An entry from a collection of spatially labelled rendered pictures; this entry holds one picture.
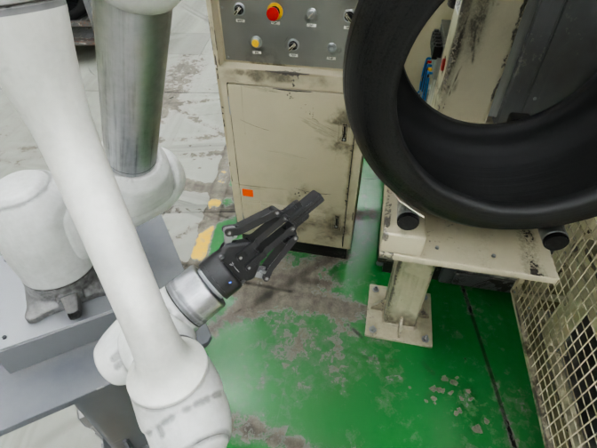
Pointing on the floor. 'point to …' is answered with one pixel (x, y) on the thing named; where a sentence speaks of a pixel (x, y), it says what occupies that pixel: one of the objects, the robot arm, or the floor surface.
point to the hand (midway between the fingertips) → (304, 207)
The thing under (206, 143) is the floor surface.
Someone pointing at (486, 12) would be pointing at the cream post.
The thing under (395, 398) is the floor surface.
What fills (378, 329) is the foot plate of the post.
